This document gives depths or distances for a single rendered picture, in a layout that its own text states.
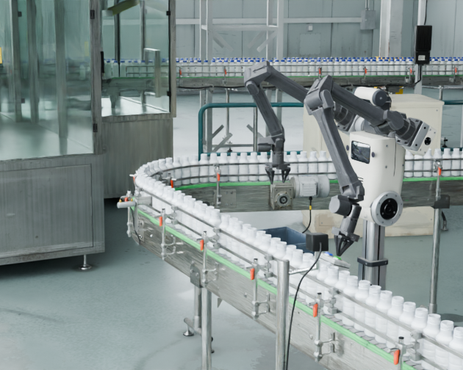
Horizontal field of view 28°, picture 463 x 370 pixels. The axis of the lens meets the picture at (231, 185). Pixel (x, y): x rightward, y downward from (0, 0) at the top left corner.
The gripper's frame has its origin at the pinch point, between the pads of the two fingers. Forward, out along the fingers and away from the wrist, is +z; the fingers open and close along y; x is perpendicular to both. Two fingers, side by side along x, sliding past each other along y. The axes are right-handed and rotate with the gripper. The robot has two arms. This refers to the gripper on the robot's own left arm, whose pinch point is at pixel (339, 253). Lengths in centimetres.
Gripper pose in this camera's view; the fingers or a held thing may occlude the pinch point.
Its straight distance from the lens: 353.0
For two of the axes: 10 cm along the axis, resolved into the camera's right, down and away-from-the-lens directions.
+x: 8.4, 2.5, 4.9
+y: 4.5, 1.9, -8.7
